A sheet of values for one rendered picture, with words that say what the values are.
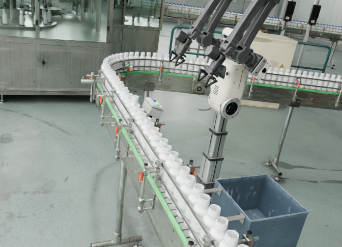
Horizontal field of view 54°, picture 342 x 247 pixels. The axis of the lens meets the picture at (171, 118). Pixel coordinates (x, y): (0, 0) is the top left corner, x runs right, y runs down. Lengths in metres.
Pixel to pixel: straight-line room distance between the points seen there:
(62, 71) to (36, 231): 2.61
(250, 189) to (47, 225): 1.60
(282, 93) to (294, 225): 2.06
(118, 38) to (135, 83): 3.70
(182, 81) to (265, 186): 1.68
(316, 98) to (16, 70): 3.62
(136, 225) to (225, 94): 1.26
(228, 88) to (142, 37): 4.81
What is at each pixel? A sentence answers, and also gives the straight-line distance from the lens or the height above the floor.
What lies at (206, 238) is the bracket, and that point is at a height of 1.12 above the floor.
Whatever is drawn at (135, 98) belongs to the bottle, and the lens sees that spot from 1.86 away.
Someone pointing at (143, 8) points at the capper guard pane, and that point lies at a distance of 6.87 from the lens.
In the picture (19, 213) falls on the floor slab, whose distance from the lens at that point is 2.94.
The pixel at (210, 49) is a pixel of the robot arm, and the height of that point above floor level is 1.48.
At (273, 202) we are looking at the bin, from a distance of 1.83.
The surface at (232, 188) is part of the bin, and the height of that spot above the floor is 0.89.
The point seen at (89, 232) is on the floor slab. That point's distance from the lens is 2.71.
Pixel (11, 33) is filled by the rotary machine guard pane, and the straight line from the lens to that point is 4.73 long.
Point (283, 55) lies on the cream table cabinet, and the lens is 5.90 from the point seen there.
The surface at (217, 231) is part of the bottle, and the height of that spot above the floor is 1.13.
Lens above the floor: 1.81
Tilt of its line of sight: 22 degrees down
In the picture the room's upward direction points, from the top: 8 degrees clockwise
